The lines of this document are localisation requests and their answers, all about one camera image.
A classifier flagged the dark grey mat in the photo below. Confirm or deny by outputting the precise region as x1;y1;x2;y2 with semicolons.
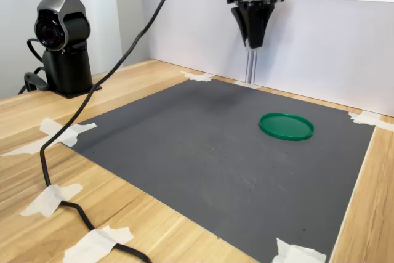
60;78;377;263

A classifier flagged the silver partition post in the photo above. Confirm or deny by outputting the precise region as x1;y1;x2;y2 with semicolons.
245;48;258;86

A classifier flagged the white tape cross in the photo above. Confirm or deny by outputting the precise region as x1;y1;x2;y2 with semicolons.
270;237;327;263
180;71;215;83
0;117;98;156
348;110;394;131

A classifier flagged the black table clamp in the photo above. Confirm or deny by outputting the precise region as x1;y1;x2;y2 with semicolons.
23;71;50;92

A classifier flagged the round green lid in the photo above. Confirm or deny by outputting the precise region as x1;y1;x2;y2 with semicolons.
258;111;315;142

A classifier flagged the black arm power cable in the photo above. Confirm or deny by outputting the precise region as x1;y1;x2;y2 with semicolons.
17;38;50;95

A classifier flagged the white partition box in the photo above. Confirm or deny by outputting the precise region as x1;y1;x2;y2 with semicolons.
254;0;394;118
138;0;252;84

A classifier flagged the long black camera cable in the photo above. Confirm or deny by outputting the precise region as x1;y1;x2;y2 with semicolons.
39;0;184;263

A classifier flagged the white tape patch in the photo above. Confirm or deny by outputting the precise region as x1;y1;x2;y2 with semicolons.
63;225;135;263
20;183;84;218

